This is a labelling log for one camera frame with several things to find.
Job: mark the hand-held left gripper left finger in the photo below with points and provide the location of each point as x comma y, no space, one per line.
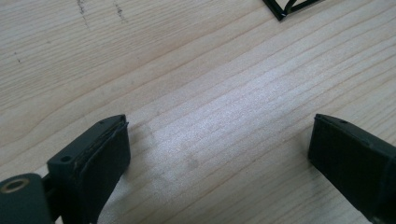
93,165

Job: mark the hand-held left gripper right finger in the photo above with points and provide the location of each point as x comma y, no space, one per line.
351,161

